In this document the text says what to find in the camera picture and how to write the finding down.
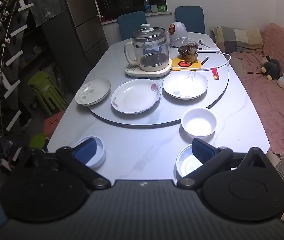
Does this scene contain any black plush toy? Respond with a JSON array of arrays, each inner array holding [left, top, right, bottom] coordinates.
[[260, 55, 281, 81]]

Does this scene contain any white ceramic bowl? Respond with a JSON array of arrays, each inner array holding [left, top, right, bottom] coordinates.
[[181, 108, 217, 138]]

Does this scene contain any yellow scalloped mat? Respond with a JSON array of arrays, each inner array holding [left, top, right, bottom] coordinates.
[[171, 57, 203, 71]]

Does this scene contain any glass electric kettle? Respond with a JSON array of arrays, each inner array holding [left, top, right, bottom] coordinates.
[[124, 24, 173, 72]]

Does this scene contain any brown animal figurine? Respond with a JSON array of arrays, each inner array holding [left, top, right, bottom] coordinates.
[[178, 43, 199, 65]]

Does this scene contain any stack of green stools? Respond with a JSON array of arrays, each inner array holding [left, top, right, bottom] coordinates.
[[28, 70, 67, 117]]

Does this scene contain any green round stool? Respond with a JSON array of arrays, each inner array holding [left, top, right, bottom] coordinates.
[[29, 133, 46, 153]]

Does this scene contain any white plate red flower print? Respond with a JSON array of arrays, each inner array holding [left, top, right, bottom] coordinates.
[[110, 78, 162, 115]]

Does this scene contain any dark grey refrigerator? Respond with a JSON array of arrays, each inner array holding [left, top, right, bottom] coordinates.
[[42, 0, 109, 75]]

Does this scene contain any pink blanket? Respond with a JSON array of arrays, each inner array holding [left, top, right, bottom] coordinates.
[[228, 23, 284, 155]]

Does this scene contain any plaid pillow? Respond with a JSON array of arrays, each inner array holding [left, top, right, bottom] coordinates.
[[211, 26, 264, 54]]

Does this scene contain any grey round turntable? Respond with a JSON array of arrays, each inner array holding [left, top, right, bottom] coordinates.
[[87, 52, 230, 126]]

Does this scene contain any small white bowl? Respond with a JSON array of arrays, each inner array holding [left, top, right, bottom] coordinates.
[[75, 136, 106, 169], [176, 144, 209, 179]]

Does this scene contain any white power strip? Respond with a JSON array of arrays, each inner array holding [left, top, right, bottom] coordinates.
[[196, 45, 221, 53]]

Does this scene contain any white power cable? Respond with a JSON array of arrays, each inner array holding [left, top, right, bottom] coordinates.
[[199, 51, 232, 71]]

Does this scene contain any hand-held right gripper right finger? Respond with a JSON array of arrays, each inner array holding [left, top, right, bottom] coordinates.
[[176, 137, 270, 190]]

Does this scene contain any white plate grey leaf print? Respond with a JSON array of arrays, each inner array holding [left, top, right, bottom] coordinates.
[[162, 70, 209, 100]]

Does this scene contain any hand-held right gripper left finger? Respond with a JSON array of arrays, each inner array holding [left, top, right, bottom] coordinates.
[[23, 137, 112, 190]]

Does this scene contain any white round appliance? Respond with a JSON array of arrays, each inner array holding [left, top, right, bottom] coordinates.
[[169, 21, 188, 47]]

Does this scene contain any red plastic stool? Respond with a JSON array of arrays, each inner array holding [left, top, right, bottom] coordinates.
[[43, 110, 65, 140]]

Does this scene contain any beige plate green floral print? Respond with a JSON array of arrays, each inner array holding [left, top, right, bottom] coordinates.
[[75, 78, 111, 106]]

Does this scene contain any grey hanging cloth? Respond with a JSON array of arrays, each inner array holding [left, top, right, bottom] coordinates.
[[27, 0, 64, 27]]

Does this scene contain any white ladder rack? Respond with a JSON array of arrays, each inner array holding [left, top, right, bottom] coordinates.
[[0, 0, 34, 133]]

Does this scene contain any blue dining chair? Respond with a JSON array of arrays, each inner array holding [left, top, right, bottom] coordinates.
[[174, 6, 205, 34], [117, 11, 147, 41]]

